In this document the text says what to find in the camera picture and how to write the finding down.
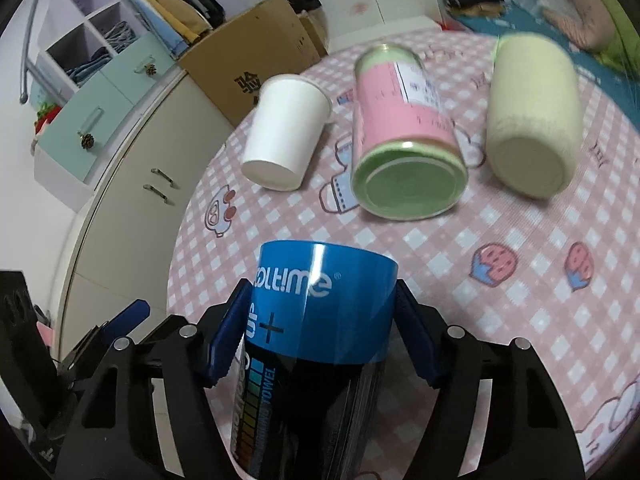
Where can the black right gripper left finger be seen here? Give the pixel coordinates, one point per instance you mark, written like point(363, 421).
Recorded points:
point(113, 432)

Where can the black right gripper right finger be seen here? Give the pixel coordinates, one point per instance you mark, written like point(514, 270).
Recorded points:
point(497, 413)

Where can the blue black towel canister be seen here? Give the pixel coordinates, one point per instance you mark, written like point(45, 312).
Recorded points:
point(313, 360)

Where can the cream fuzzy cylinder cup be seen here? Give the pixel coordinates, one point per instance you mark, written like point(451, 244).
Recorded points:
point(534, 116)

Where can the white paper cup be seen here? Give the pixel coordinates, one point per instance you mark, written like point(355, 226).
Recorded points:
point(286, 128)

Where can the pink checkered tablecloth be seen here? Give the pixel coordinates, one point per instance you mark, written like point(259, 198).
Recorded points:
point(564, 274)

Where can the pink green plastic canister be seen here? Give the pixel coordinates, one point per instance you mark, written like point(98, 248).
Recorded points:
point(407, 163)

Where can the white mint drawer organizer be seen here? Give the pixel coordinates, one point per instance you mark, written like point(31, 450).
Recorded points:
point(103, 68)

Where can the grey metal pipe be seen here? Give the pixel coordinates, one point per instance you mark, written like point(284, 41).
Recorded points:
point(29, 68)

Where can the brown cardboard box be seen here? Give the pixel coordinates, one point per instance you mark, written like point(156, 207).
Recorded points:
point(232, 62)

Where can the green blanket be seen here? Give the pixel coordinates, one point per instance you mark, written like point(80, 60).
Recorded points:
point(622, 53)

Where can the teal bed sheet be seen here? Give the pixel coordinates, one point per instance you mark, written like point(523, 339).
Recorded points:
point(622, 89)

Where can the stack of folded clothes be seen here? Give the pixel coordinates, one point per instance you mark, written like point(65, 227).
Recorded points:
point(179, 24)

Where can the beige cabinet with handles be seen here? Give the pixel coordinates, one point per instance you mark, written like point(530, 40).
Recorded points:
point(124, 247)

